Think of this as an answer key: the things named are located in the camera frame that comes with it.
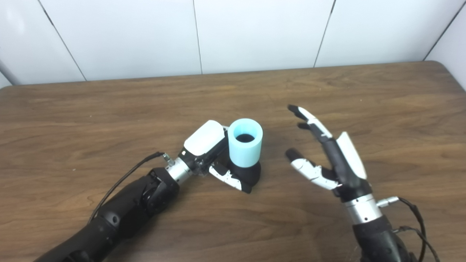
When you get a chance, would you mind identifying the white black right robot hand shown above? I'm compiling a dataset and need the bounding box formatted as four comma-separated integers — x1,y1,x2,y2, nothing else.
285,104,372,203

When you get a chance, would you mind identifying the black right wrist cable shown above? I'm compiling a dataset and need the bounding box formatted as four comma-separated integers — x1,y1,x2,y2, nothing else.
376,196,441,262

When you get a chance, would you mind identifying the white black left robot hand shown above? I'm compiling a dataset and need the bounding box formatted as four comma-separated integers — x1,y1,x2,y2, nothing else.
178,120,252,194

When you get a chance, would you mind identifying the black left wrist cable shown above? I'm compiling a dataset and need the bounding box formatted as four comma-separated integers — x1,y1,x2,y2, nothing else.
87,152,175,224

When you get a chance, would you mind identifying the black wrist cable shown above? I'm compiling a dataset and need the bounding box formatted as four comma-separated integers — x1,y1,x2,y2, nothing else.
376,196,441,262
87,152,175,224

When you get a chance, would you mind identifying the black flared nozzle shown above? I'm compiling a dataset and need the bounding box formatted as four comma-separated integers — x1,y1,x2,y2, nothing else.
229,134,262,187

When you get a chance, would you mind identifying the light-blue hose piece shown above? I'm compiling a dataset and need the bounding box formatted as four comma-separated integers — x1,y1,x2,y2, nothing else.
228,118,263,168

